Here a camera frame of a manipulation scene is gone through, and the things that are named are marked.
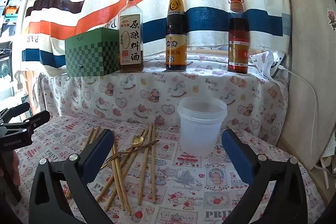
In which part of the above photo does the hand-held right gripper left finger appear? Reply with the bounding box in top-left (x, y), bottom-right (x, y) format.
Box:
top-left (28, 128), bottom-right (115, 224)

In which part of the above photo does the strawberry print tablecloth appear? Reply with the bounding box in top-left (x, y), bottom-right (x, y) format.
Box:
top-left (14, 114), bottom-right (323, 224)

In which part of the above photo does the cartoon sticker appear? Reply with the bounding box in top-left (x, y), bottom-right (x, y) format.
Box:
top-left (327, 7), bottom-right (336, 31)

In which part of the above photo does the light wooden board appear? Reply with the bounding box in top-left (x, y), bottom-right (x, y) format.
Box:
top-left (278, 0), bottom-right (336, 193)

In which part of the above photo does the green checkered box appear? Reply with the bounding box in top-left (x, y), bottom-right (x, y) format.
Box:
top-left (65, 28), bottom-right (121, 77)

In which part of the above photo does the white spray bottle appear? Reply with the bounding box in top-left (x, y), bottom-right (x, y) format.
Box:
top-left (14, 70), bottom-right (29, 98)

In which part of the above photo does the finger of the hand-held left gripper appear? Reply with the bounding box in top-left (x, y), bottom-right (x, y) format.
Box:
top-left (0, 102), bottom-right (31, 125)
top-left (0, 110), bottom-right (51, 136)

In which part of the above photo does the person's left hand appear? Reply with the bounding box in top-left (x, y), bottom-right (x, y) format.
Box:
top-left (10, 152), bottom-right (21, 187)

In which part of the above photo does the gold spoon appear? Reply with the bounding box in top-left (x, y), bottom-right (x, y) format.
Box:
top-left (101, 135), bottom-right (143, 169)

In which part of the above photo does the red cap sauce bottle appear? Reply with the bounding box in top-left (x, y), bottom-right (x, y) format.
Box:
top-left (227, 0), bottom-right (250, 74)

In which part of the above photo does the white cable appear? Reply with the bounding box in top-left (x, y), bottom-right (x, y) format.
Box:
top-left (278, 67), bottom-right (319, 169)

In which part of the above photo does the gold fork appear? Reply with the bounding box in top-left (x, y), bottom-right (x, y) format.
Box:
top-left (105, 139), bottom-right (160, 165)

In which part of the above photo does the white perforated basket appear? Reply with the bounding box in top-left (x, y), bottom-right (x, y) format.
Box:
top-left (322, 132), bottom-right (336, 159)

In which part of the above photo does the pile of wooden chopsticks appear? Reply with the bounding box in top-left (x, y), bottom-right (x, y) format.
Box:
top-left (66, 123), bottom-right (158, 215)

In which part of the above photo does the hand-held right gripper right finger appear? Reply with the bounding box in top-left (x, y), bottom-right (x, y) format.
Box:
top-left (221, 128), bottom-right (307, 224)

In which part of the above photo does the translucent plastic cup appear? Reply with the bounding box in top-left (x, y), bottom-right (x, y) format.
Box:
top-left (177, 97), bottom-right (228, 157)

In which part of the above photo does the dark oyster sauce bottle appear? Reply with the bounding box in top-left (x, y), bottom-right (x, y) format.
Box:
top-left (165, 0), bottom-right (188, 72)

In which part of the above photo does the storage shelf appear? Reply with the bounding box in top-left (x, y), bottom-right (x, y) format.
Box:
top-left (0, 0), bottom-right (36, 114)

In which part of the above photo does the clear cooking wine bottle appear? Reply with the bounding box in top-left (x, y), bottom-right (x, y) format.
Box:
top-left (118, 0), bottom-right (144, 73)

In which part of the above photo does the white power bank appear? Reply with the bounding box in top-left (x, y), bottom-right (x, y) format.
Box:
top-left (269, 52), bottom-right (287, 79)

